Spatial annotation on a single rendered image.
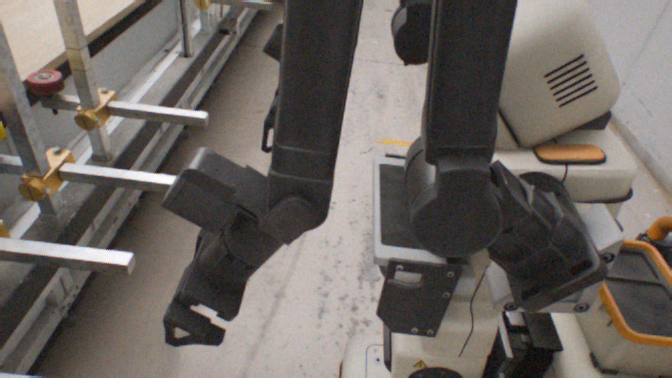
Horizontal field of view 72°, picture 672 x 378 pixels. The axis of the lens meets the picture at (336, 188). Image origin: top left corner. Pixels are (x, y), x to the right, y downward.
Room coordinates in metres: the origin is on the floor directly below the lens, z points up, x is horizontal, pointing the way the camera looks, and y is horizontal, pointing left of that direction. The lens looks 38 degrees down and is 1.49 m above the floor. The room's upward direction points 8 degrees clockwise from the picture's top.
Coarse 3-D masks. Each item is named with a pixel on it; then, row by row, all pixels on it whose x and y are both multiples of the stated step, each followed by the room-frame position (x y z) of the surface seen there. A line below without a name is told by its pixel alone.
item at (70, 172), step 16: (0, 160) 0.79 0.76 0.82; (16, 160) 0.80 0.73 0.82; (64, 176) 0.79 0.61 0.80; (80, 176) 0.79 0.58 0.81; (96, 176) 0.79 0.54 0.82; (112, 176) 0.79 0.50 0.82; (128, 176) 0.80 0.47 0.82; (144, 176) 0.80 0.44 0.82; (160, 176) 0.81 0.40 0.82; (160, 192) 0.79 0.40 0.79
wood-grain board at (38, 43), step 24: (0, 0) 1.54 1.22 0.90; (24, 0) 1.57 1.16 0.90; (48, 0) 1.60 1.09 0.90; (96, 0) 1.66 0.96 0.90; (120, 0) 1.70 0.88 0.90; (144, 0) 1.80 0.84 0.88; (24, 24) 1.37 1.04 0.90; (48, 24) 1.39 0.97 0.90; (96, 24) 1.44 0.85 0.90; (24, 48) 1.20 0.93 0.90; (48, 48) 1.22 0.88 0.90; (24, 72) 1.06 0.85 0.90
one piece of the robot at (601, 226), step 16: (592, 208) 0.37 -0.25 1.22; (592, 224) 0.35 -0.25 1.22; (608, 224) 0.34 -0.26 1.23; (592, 240) 0.33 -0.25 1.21; (608, 240) 0.33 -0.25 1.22; (608, 256) 0.32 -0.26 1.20; (496, 272) 0.36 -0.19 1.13; (496, 288) 0.34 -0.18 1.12; (592, 288) 0.32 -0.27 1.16; (496, 304) 0.32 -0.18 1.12; (512, 304) 0.32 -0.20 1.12; (560, 304) 0.32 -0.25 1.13; (576, 304) 0.32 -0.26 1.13
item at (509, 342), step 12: (504, 312) 0.59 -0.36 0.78; (384, 324) 0.58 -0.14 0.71; (384, 336) 0.55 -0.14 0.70; (504, 336) 0.53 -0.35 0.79; (516, 336) 0.54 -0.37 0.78; (384, 348) 0.52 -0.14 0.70; (492, 348) 0.54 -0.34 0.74; (504, 348) 0.50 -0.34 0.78; (516, 348) 0.51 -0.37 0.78; (384, 360) 0.50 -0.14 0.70; (492, 360) 0.52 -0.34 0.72; (504, 360) 0.49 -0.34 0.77; (516, 360) 0.51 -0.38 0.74; (492, 372) 0.50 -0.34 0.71
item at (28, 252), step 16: (0, 240) 0.56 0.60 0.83; (16, 240) 0.56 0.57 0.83; (0, 256) 0.54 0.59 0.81; (16, 256) 0.54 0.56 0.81; (32, 256) 0.54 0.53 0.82; (48, 256) 0.54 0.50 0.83; (64, 256) 0.54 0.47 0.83; (80, 256) 0.55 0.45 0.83; (96, 256) 0.55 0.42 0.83; (112, 256) 0.56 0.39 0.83; (128, 256) 0.56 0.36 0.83; (112, 272) 0.54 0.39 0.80; (128, 272) 0.54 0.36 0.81
